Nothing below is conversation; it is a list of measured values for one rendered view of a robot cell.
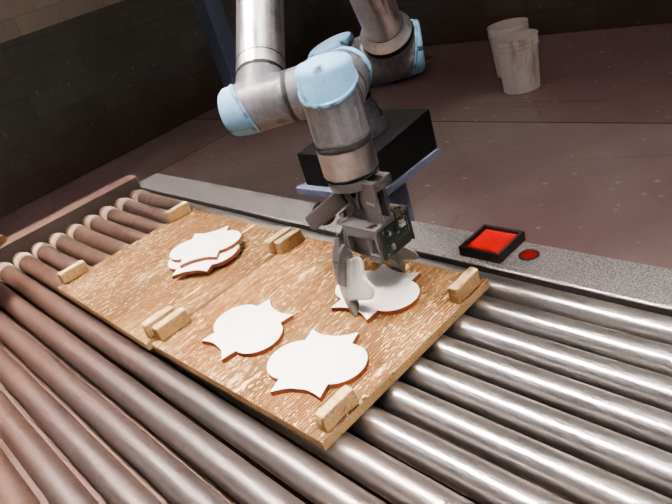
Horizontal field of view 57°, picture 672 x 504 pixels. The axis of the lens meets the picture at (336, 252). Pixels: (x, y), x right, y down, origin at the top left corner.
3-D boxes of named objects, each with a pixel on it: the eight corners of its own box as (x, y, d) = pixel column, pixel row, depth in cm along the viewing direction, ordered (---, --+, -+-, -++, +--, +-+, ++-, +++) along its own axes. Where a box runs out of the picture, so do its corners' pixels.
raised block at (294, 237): (299, 238, 118) (295, 225, 117) (306, 240, 117) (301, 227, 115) (276, 254, 115) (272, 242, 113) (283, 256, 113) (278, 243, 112)
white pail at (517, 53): (493, 96, 443) (485, 45, 426) (511, 81, 461) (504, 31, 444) (533, 94, 424) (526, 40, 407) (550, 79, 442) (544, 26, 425)
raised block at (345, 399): (351, 397, 76) (345, 381, 75) (362, 402, 75) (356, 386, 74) (317, 430, 73) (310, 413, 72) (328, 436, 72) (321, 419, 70)
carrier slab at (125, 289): (194, 213, 149) (192, 207, 148) (303, 243, 119) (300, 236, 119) (60, 293, 131) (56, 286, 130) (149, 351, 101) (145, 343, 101)
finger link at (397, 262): (427, 282, 93) (398, 249, 87) (397, 274, 98) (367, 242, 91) (436, 264, 94) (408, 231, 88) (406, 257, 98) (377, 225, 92)
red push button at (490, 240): (487, 235, 104) (485, 228, 103) (519, 241, 100) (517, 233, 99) (466, 253, 101) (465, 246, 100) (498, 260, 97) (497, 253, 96)
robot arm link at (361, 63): (293, 58, 92) (276, 79, 83) (365, 35, 89) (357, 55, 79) (310, 107, 95) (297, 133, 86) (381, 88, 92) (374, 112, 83)
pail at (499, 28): (538, 72, 464) (531, 21, 446) (497, 82, 469) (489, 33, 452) (529, 62, 490) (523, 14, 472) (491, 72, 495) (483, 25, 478)
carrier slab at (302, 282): (305, 242, 119) (303, 235, 119) (489, 287, 90) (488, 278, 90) (154, 351, 101) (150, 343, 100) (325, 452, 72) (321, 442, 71)
